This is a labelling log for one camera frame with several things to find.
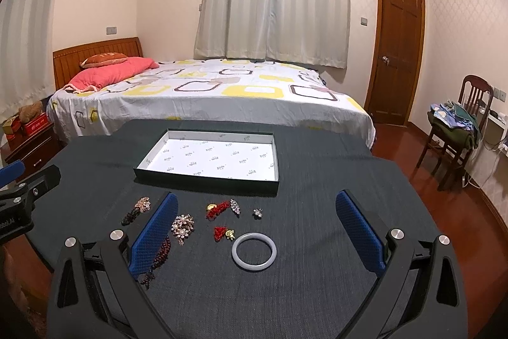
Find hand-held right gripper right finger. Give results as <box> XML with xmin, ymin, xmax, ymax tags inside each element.
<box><xmin>335</xmin><ymin>189</ymin><xmax>465</xmax><ymax>339</ymax></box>

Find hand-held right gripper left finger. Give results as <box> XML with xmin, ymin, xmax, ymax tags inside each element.
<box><xmin>45</xmin><ymin>191</ymin><xmax>179</xmax><ymax>339</ymax></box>

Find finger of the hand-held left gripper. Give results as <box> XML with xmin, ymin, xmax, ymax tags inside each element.
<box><xmin>0</xmin><ymin>161</ymin><xmax>26</xmax><ymax>187</ymax></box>
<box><xmin>0</xmin><ymin>164</ymin><xmax>62</xmax><ymax>205</ymax></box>

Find dark red bead bracelet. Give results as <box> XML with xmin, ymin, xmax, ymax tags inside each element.
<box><xmin>141</xmin><ymin>236</ymin><xmax>173</xmax><ymax>290</ymax></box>

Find pearl crystal cluster brooch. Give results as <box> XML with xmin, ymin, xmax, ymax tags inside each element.
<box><xmin>170</xmin><ymin>213</ymin><xmax>196</xmax><ymax>245</ymax></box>

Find red and gold knot charm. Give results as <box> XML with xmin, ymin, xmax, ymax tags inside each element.
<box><xmin>213</xmin><ymin>226</ymin><xmax>236</xmax><ymax>243</ymax></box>
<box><xmin>204</xmin><ymin>201</ymin><xmax>231</xmax><ymax>220</ymax></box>

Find green shallow box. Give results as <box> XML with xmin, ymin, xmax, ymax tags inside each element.
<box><xmin>133</xmin><ymin>128</ymin><xmax>281</xmax><ymax>197</ymax></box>

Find white jade bangle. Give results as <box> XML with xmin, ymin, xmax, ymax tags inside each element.
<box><xmin>231</xmin><ymin>233</ymin><xmax>277</xmax><ymax>273</ymax></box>

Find wooden nightstand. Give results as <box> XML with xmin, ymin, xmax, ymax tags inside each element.
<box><xmin>0</xmin><ymin>120</ymin><xmax>60</xmax><ymax>175</ymax></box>

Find gold gift box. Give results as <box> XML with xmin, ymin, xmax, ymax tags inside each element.
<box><xmin>1</xmin><ymin>117</ymin><xmax>22</xmax><ymax>135</ymax></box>

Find red gift box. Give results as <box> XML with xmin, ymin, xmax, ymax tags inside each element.
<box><xmin>22</xmin><ymin>112</ymin><xmax>50</xmax><ymax>136</ymax></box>

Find brown plush toy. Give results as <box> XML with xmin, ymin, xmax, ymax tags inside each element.
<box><xmin>18</xmin><ymin>102</ymin><xmax>43</xmax><ymax>123</ymax></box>

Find dark grey tablecloth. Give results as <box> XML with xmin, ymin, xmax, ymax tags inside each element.
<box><xmin>24</xmin><ymin>119</ymin><xmax>463</xmax><ymax>339</ymax></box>

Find pink pillow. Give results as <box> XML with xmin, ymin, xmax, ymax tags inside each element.
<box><xmin>64</xmin><ymin>57</ymin><xmax>159</xmax><ymax>92</ymax></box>

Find wooden headboard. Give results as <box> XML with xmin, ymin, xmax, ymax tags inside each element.
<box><xmin>52</xmin><ymin>37</ymin><xmax>144</xmax><ymax>91</ymax></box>

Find brown cushion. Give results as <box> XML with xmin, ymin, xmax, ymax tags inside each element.
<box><xmin>79</xmin><ymin>52</ymin><xmax>128</xmax><ymax>70</ymax></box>

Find clothes pile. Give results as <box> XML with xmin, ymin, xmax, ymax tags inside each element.
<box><xmin>426</xmin><ymin>101</ymin><xmax>483</xmax><ymax>153</ymax></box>

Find bed with patterned sheet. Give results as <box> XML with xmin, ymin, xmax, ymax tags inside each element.
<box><xmin>45</xmin><ymin>58</ymin><xmax>376</xmax><ymax>155</ymax></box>

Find white shelf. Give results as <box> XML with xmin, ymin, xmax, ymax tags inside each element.
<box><xmin>480</xmin><ymin>111</ymin><xmax>508</xmax><ymax>153</ymax></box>

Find wooden chair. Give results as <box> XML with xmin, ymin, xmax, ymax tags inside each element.
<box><xmin>416</xmin><ymin>75</ymin><xmax>494</xmax><ymax>192</ymax></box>

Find wooden door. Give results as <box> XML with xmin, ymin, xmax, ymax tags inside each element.
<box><xmin>364</xmin><ymin>0</ymin><xmax>426</xmax><ymax>126</ymax></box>

